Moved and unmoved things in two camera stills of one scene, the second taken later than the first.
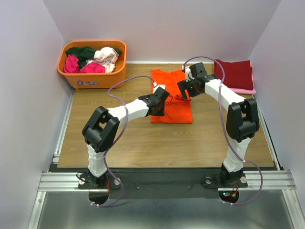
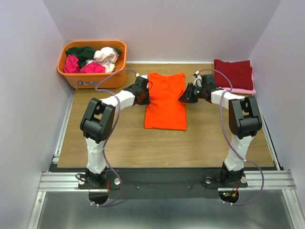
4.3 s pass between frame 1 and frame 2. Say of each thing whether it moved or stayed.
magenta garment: stayed
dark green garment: stayed
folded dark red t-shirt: stayed
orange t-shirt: moved
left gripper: moved
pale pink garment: stayed
